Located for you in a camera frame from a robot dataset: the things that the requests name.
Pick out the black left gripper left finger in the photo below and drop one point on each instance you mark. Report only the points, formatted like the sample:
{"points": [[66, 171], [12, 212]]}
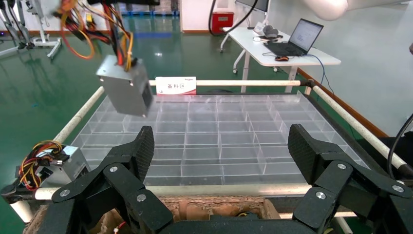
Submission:
{"points": [[129, 161]]}

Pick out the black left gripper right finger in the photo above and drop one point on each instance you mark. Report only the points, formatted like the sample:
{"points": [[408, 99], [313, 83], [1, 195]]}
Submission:
{"points": [[322, 161]]}

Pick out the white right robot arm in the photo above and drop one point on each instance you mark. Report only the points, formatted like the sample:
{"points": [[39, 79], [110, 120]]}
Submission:
{"points": [[326, 8]]}

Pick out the clear acrylic divider tray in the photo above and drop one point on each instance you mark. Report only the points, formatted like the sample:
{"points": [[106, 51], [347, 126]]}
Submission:
{"points": [[206, 135]]}

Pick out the brown cardboard box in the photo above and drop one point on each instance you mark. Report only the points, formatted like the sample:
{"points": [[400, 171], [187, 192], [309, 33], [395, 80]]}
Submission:
{"points": [[200, 210]]}

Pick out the white red sign card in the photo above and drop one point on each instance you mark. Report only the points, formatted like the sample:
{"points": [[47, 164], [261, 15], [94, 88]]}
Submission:
{"points": [[176, 85]]}

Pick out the orange black computer mouse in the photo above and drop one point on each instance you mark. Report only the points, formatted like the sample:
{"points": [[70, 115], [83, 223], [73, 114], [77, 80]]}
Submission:
{"points": [[282, 58]]}

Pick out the black laptop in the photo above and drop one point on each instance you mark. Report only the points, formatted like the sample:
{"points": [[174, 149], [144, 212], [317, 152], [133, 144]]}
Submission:
{"points": [[303, 34]]}

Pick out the white desk on castors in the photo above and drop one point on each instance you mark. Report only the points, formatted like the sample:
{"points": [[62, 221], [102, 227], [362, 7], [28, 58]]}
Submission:
{"points": [[248, 43]]}

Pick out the yellow floor object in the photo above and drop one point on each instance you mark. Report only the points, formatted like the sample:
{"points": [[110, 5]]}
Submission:
{"points": [[90, 27]]}

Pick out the blue pallet row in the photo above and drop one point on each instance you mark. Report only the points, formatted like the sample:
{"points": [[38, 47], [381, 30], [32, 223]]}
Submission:
{"points": [[167, 9]]}

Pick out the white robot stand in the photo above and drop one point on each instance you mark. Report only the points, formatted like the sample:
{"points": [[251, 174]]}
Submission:
{"points": [[42, 29]]}

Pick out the red cabinet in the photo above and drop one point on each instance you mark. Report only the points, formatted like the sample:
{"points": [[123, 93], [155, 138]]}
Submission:
{"points": [[222, 22]]}

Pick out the black monitor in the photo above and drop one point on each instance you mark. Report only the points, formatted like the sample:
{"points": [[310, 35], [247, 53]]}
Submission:
{"points": [[258, 4]]}

